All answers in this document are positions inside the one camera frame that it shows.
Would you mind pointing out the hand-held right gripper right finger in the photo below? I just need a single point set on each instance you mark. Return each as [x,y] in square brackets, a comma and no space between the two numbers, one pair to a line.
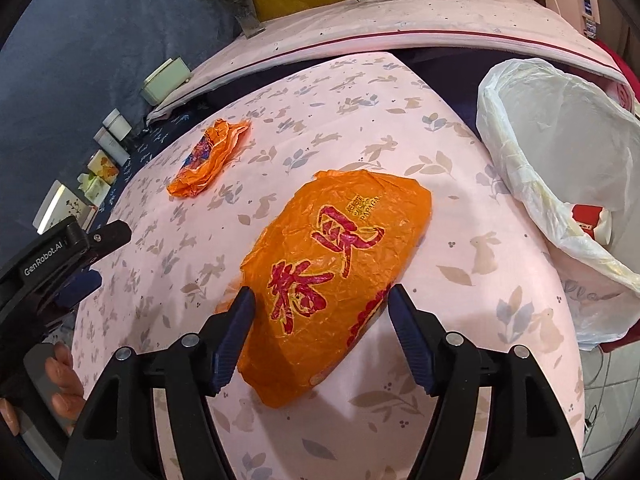
[412,330]

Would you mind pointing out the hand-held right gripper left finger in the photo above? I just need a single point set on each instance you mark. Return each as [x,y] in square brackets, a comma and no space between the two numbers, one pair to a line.
[235,335]

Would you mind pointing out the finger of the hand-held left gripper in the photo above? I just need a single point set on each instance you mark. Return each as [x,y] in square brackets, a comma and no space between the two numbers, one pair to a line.
[112,237]
[82,287]

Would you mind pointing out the orange plastic bag red print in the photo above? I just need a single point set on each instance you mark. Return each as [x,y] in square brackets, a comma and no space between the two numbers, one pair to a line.
[340,260]

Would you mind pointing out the red white labelled paper cup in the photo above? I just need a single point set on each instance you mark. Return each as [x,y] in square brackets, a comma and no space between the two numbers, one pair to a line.
[587,217]

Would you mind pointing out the white plastic bin liner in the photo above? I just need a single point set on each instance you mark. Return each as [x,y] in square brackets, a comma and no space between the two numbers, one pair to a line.
[540,110]

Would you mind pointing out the person's left hand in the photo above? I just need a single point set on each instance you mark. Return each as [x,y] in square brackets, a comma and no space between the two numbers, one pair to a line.
[67,390]

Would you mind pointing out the green tissue pack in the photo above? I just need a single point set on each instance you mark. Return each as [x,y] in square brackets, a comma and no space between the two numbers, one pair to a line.
[95,190]

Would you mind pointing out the open white flower-print box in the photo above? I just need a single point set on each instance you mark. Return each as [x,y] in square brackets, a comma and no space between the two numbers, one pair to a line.
[60,205]

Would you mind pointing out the small orange floral box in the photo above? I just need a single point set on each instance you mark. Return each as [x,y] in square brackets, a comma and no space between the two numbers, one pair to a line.
[102,167]

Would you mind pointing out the white cylinder bottle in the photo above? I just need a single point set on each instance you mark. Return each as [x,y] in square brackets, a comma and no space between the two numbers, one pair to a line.
[110,147]

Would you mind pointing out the white jar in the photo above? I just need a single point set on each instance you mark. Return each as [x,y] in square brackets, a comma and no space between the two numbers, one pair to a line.
[117,125]

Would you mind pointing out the small orange snack wrapper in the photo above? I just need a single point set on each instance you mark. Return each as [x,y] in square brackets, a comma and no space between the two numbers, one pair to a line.
[205,160]

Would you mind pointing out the pale green lidded box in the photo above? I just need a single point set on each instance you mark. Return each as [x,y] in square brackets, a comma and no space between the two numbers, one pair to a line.
[162,82]

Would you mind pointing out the blue grey velvet cushion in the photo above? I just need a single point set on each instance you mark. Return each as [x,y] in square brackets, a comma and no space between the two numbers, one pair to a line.
[100,35]

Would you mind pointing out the pink rabbit-print blanket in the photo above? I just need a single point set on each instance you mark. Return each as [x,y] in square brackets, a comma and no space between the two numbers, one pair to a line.
[350,100]

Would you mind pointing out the glass vase with pink flowers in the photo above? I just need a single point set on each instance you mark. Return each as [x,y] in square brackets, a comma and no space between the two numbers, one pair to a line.
[247,20]

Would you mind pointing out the pink folded quilt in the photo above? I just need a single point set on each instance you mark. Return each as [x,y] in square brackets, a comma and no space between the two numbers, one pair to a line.
[350,30]

